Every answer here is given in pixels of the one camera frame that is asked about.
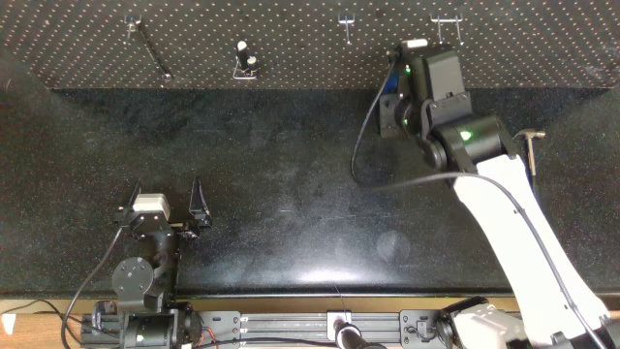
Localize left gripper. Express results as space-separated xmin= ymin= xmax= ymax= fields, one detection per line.
xmin=112 ymin=174 xmax=214 ymax=241

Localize hammer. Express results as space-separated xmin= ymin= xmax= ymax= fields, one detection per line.
xmin=512 ymin=128 xmax=547 ymax=190

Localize black pegboard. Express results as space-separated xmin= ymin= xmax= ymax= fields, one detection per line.
xmin=0 ymin=0 xmax=620 ymax=91

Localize metal hook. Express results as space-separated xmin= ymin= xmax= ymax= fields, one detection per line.
xmin=123 ymin=14 xmax=143 ymax=45
xmin=429 ymin=13 xmax=466 ymax=48
xmin=232 ymin=56 xmax=260 ymax=81
xmin=337 ymin=13 xmax=357 ymax=47

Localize wrench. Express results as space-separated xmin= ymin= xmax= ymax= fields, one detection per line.
xmin=137 ymin=21 xmax=174 ymax=81

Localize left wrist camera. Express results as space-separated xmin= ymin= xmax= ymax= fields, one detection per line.
xmin=131 ymin=192 xmax=172 ymax=220

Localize black and white handled pliers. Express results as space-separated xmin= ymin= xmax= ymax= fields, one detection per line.
xmin=234 ymin=40 xmax=260 ymax=74

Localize mounting rail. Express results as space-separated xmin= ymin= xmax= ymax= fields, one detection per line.
xmin=79 ymin=300 xmax=445 ymax=349

